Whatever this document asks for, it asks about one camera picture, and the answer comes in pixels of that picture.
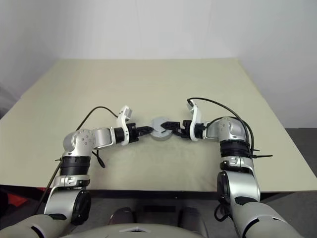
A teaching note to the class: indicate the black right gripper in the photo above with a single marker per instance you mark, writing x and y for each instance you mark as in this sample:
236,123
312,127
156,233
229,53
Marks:
185,130

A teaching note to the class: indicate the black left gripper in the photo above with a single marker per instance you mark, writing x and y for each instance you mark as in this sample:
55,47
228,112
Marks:
133,134

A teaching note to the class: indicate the silver finned motor lid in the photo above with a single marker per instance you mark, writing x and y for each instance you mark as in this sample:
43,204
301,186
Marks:
156,125

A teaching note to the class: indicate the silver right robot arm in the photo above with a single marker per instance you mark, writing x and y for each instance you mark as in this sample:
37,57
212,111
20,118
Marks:
237,153

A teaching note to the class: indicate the dark rounded shape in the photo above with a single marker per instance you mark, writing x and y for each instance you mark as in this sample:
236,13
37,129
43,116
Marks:
122,215

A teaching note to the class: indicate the grey robot torso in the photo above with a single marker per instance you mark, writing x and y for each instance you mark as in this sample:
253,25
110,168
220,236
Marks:
128,233

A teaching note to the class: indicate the red object under table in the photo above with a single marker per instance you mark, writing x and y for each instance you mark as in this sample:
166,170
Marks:
17,199

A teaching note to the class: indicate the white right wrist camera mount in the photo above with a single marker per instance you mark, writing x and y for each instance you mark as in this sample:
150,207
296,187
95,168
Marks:
195,119

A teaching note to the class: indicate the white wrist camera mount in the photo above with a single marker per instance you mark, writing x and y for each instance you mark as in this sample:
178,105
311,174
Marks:
123,116
195,119

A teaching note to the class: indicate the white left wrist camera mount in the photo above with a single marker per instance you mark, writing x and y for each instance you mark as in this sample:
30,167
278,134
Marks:
123,116

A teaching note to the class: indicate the black table frame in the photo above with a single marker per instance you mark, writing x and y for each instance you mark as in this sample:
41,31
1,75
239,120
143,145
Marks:
153,194

